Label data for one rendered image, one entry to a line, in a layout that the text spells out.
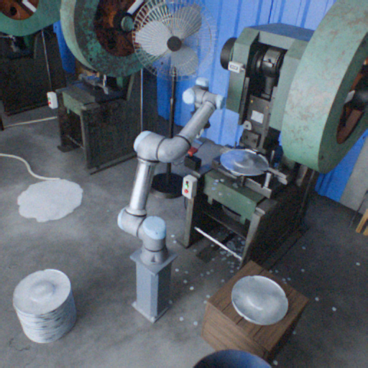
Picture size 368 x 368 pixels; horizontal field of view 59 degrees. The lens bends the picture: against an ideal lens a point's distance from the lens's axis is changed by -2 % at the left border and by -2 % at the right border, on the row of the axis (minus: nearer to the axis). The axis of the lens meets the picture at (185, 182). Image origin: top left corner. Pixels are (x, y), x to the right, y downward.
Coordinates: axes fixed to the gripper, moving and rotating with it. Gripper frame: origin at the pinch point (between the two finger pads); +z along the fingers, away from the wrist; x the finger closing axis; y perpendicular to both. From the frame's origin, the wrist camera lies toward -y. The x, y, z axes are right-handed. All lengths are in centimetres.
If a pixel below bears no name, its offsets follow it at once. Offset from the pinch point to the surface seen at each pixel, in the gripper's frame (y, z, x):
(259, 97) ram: -16.2, -30.2, -26.6
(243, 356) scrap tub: -113, 36, 27
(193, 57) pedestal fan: 51, -31, -17
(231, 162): -19.8, 8.2, -13.8
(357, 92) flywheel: -59, -50, -46
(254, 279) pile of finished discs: -75, 48, -5
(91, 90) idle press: 136, 23, 42
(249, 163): -25.0, 7.6, -22.6
